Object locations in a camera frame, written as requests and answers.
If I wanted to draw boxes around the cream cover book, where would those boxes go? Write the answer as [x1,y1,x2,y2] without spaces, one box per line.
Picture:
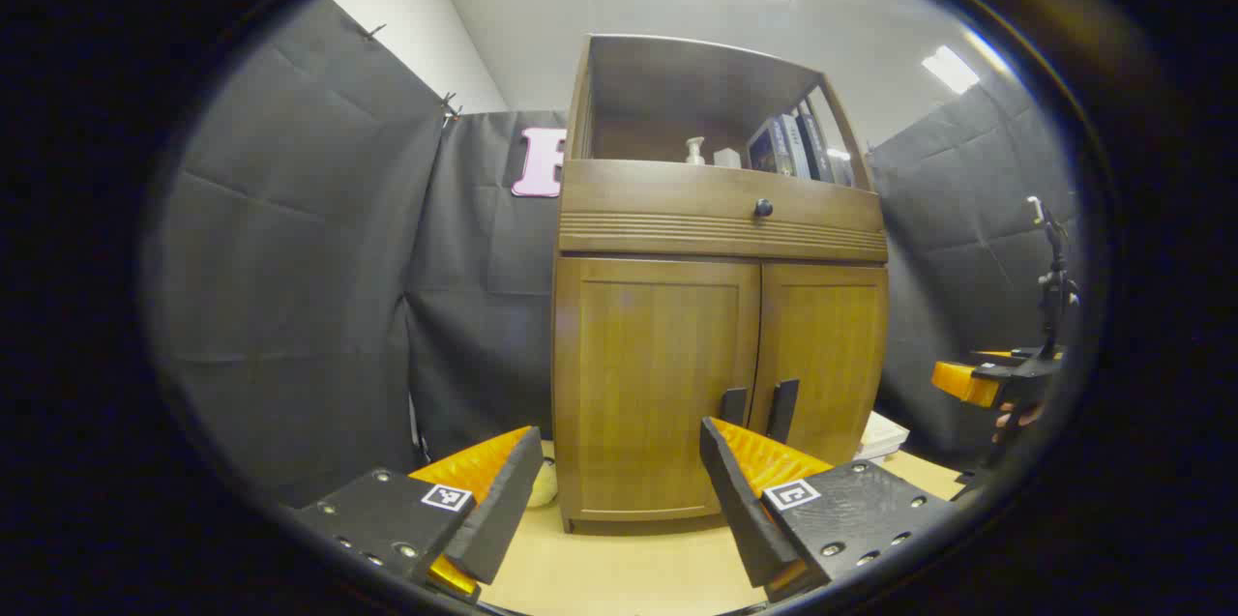
[861,411,910,448]

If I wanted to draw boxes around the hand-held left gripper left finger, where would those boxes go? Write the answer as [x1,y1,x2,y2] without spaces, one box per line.
[290,425,545,602]

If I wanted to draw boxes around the small ceiling light panel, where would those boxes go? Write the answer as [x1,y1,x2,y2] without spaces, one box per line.
[921,45,981,95]

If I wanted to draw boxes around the wooden cabinet drawer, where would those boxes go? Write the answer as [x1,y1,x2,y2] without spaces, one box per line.
[559,159,889,262]

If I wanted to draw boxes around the black backdrop cloth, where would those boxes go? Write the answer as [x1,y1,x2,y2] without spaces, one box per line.
[145,0,1084,506]

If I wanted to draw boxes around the wooden double-door shoe cabinet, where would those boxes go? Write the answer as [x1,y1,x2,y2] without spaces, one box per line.
[551,34,891,537]

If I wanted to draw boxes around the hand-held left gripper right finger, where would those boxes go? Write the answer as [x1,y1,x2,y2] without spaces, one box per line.
[698,416,958,602]

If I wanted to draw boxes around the wooden shoe cabinet door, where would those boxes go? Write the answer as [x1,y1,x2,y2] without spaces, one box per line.
[750,263,889,467]
[553,256,763,525]

